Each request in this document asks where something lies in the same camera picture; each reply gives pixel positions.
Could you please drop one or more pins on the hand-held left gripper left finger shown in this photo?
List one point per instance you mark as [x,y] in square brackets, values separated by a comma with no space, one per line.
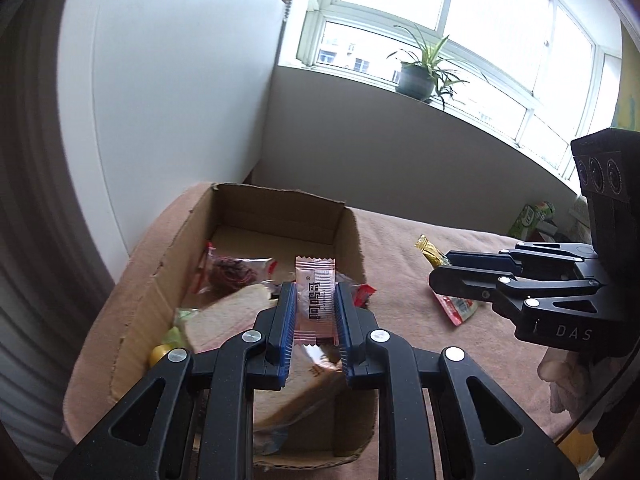
[287,330]

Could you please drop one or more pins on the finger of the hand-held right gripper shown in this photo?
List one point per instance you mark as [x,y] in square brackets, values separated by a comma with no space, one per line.
[480,259]
[455,282]

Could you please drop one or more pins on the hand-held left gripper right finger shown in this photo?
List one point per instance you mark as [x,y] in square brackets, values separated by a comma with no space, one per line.
[342,330]

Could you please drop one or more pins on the red white snack packet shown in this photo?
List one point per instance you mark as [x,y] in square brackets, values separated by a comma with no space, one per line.
[457,310]

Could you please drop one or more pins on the pink printed snack packet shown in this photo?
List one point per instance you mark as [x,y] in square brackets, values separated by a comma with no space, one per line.
[315,300]

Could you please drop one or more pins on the clear red-edged snack packet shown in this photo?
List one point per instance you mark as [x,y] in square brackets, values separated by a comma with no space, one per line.
[230,272]

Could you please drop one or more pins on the brown cardboard box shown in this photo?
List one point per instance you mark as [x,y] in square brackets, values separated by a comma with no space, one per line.
[280,215]

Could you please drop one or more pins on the person's right hand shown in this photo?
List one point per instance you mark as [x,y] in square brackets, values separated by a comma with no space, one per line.
[562,380]

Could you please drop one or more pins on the yellow snack packet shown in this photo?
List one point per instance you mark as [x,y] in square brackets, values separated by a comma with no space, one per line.
[429,250]

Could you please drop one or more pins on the small red snack packet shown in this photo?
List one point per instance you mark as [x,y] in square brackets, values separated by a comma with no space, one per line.
[364,294]

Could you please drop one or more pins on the white printed box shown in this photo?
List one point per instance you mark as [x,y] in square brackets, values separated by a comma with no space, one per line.
[580,215]

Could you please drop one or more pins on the white bread sandwich packet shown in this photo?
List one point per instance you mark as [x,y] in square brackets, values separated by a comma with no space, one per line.
[230,315]

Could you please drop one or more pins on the green carton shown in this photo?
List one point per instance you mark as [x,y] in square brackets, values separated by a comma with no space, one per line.
[527,220]

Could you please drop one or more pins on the pale green snack packet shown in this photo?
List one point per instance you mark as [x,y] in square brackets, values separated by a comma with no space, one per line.
[177,332]

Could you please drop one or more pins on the yellow round snack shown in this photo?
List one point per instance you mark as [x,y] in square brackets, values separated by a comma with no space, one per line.
[159,355]

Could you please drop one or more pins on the potted green plant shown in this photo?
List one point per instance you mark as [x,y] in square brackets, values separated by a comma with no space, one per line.
[415,80]

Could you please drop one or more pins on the white framed window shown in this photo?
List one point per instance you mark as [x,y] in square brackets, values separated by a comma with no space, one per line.
[500,20]

